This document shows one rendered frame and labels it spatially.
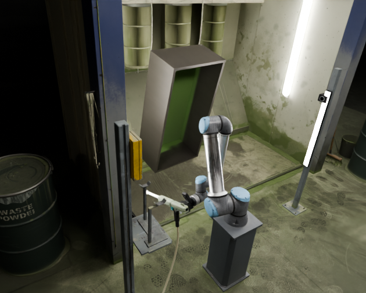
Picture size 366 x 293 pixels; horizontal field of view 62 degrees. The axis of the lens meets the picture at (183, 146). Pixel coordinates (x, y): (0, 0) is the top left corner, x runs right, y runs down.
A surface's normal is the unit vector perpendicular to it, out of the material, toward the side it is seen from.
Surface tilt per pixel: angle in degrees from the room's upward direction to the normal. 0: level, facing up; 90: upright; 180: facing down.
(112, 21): 90
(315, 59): 90
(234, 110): 57
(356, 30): 90
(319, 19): 90
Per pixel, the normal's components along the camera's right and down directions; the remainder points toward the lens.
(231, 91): 0.49, -0.09
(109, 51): 0.55, 0.45
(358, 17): -0.83, 0.24
